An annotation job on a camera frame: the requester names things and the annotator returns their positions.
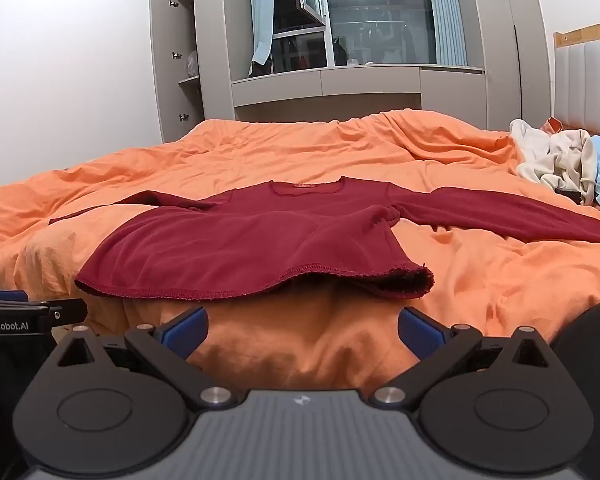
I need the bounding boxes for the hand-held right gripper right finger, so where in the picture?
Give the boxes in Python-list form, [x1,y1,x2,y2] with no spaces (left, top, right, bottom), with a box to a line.
[369,306,552,408]

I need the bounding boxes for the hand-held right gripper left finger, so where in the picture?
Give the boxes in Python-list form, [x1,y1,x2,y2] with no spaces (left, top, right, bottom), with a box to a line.
[55,306,233,408]

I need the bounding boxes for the dark red long-sleeved shirt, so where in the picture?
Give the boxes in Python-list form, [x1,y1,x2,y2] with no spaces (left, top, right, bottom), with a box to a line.
[48,176,600,301]

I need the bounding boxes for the pile of cream clothes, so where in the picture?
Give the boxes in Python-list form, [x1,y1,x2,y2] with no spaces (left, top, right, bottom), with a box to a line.
[509,118,599,207]

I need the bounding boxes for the orange blanket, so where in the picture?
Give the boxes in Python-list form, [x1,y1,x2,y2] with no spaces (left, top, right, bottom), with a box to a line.
[0,108,600,392]

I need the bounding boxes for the grey wardrobe door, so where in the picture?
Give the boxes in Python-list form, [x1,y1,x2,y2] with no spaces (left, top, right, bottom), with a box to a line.
[149,0,197,144]

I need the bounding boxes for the padded grey headboard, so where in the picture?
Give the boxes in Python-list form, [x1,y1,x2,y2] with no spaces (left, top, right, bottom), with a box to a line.
[551,21,600,137]

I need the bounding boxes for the grey built-in wardrobe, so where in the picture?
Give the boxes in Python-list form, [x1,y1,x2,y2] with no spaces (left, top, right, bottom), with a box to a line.
[167,0,553,133]

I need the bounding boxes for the pleated light blue curtain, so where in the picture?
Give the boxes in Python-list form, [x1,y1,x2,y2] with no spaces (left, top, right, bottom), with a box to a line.
[424,0,469,67]

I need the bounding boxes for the window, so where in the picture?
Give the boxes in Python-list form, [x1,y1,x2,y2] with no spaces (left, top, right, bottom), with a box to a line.
[270,0,438,73]

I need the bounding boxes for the plain light blue curtain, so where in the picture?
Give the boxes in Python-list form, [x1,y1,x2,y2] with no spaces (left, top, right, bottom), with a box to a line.
[248,0,275,67]

